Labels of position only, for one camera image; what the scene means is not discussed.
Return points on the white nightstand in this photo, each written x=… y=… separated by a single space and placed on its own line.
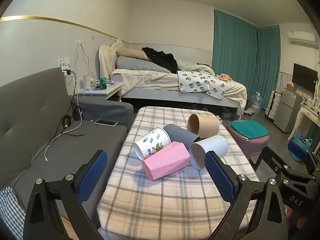
x=110 y=90

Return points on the cardboard box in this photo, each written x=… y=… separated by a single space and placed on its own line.
x=290 y=87

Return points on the leaf patterned mat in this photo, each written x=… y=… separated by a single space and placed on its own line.
x=195 y=82

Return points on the teal curtain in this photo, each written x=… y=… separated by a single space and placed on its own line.
x=235 y=55

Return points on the bed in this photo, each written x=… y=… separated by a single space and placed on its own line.
x=155 y=82

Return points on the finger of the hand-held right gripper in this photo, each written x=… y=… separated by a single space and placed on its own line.
x=273 y=156
x=314 y=162

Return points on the purple stool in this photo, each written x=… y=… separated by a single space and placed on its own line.
x=246 y=146

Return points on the pale grey cup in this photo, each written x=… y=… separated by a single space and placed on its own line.
x=212 y=147

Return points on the wall socket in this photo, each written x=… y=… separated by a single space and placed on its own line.
x=63 y=62

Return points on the white leaf print cup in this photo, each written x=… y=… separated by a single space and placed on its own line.
x=150 y=143

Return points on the blue bag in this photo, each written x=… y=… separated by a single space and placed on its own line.
x=298 y=148

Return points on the pale green blanket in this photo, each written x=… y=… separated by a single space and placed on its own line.
x=195 y=67

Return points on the silver fridge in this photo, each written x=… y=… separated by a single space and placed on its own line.
x=287 y=110

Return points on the person's right hand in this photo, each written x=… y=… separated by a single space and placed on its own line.
x=292 y=218

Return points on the black television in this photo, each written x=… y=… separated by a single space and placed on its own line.
x=305 y=77

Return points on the orange snack packet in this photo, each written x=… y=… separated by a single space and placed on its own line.
x=225 y=77

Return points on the white air conditioner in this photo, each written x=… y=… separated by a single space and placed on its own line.
x=301 y=38

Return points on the grey sofa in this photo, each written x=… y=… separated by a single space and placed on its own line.
x=32 y=115

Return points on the teal seat cushion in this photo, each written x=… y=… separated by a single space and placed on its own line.
x=250 y=128

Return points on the tan cup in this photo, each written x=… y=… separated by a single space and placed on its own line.
x=203 y=126

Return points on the smartphone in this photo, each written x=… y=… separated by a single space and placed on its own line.
x=106 y=122

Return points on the dark grey cup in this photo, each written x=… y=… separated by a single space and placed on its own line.
x=181 y=135

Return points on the white console table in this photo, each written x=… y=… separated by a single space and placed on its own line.
x=308 y=116

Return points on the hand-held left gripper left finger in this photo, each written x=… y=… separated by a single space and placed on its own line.
x=93 y=173

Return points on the blue checked cloth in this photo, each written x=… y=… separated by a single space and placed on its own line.
x=10 y=207

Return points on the clear water jug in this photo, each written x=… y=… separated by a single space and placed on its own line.
x=256 y=103

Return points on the green drink can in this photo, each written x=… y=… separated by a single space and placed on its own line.
x=103 y=83

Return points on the plaid-covered table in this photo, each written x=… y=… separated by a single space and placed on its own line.
x=160 y=205

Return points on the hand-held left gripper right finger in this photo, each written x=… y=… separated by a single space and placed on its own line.
x=220 y=177

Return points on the beige pillow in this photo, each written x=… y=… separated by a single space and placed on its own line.
x=131 y=53

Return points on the checked pillow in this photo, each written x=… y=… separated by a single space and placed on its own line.
x=140 y=65

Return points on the white tufted headboard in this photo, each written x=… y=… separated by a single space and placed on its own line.
x=106 y=57

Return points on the pink faceted cup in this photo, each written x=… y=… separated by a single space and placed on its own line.
x=166 y=160

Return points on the black clothing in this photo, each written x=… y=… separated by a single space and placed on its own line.
x=163 y=58

